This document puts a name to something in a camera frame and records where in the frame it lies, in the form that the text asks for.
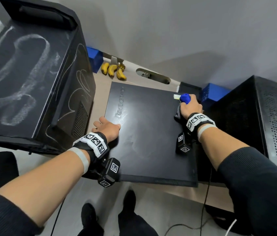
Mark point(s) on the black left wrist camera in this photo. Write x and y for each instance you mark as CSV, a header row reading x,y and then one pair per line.
x,y
109,172

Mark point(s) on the person's left shoe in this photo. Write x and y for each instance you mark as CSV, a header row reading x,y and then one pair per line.
x,y
88,215

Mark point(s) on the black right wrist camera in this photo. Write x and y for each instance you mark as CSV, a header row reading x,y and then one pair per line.
x,y
182,143

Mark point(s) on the black device with blue light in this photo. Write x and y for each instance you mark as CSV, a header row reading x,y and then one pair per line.
x,y
30,78

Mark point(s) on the person's right shoe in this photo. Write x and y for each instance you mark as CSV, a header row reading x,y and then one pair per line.
x,y
129,201

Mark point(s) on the person's right forearm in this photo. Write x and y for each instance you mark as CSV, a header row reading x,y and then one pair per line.
x,y
239,164

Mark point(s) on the small black box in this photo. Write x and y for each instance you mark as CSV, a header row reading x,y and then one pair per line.
x,y
190,88

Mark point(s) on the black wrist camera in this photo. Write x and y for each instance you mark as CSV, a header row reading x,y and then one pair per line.
x,y
182,143
109,172

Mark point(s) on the slim black vented computer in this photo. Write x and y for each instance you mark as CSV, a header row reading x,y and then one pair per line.
x,y
239,115

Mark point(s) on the grey metal stand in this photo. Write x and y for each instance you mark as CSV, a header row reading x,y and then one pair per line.
x,y
114,58

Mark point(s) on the small blue plastic box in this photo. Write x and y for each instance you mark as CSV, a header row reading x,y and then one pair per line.
x,y
95,58

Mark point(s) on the person's right hand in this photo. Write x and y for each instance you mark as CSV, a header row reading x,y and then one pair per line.
x,y
191,108

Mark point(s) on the blue rectangular box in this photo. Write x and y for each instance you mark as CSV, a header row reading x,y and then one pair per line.
x,y
214,93

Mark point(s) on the person's legs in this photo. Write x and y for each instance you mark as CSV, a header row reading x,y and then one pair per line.
x,y
133,226

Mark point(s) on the yellow banana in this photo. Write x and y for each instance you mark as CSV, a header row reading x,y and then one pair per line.
x,y
112,70
104,68
121,74

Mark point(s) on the person's left hand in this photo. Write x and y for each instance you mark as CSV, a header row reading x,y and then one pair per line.
x,y
107,129

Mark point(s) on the person's left forearm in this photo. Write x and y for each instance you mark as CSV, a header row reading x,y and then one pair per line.
x,y
37,184

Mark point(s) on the black Lenovo tower case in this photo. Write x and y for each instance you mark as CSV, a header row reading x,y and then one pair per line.
x,y
148,135

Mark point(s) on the left wrist marker band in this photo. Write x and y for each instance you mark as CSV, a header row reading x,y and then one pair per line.
x,y
91,142

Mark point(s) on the grey cleaning cloth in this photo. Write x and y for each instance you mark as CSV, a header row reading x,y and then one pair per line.
x,y
184,98

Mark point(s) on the person's shoe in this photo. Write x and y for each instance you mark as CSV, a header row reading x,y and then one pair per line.
x,y
88,215
129,201

